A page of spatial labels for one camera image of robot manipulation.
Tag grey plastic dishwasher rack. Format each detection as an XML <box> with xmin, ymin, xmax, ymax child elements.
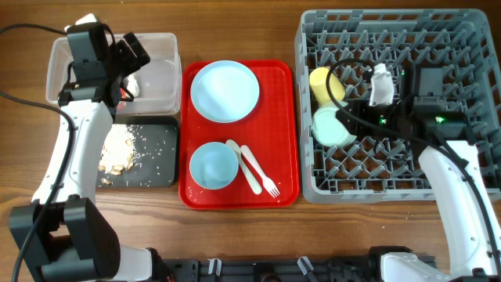
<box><xmin>294</xmin><ymin>9</ymin><xmax>500</xmax><ymax>204</ymax></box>

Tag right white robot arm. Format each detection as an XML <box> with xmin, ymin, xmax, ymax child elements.
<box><xmin>330</xmin><ymin>60</ymin><xmax>500</xmax><ymax>281</ymax></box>

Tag white tissue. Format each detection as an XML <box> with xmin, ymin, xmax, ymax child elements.
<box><xmin>124</xmin><ymin>74</ymin><xmax>140</xmax><ymax>97</ymax></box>

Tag black plastic waste tray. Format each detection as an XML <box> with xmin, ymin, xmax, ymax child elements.
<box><xmin>96</xmin><ymin>116</ymin><xmax>180</xmax><ymax>188</ymax></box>

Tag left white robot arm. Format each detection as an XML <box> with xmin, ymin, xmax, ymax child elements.
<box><xmin>9</xmin><ymin>20</ymin><xmax>171</xmax><ymax>281</ymax></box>

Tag light blue round plate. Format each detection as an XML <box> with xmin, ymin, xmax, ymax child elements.
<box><xmin>190</xmin><ymin>60</ymin><xmax>261</xmax><ymax>124</ymax></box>

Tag clear plastic waste bin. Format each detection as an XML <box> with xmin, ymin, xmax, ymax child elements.
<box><xmin>45</xmin><ymin>33</ymin><xmax>182</xmax><ymax>115</ymax></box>

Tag yellow plastic cup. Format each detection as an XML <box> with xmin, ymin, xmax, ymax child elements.
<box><xmin>309</xmin><ymin>67</ymin><xmax>346</xmax><ymax>106</ymax></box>

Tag red plastic serving tray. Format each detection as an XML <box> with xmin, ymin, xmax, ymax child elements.
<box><xmin>178</xmin><ymin>60</ymin><xmax>301</xmax><ymax>210</ymax></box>

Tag mint green bowl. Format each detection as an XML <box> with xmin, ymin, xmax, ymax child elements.
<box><xmin>312</xmin><ymin>101</ymin><xmax>356</xmax><ymax>147</ymax></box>

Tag red snack wrapper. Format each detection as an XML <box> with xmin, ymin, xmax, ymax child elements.
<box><xmin>121</xmin><ymin>88</ymin><xmax>134</xmax><ymax>102</ymax></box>

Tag small light blue bowl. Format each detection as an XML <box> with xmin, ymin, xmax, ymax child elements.
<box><xmin>189</xmin><ymin>142</ymin><xmax>240</xmax><ymax>190</ymax></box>

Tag leftover rice and food scraps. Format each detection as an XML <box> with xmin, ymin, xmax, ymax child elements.
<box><xmin>99</xmin><ymin>125</ymin><xmax>136</xmax><ymax>185</ymax></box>

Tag cream plastic fork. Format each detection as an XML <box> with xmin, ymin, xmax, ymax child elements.
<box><xmin>240</xmin><ymin>145</ymin><xmax>280</xmax><ymax>198</ymax></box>

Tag cream plastic spoon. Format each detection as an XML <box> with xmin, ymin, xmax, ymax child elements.
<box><xmin>225</xmin><ymin>139</ymin><xmax>262</xmax><ymax>195</ymax></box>

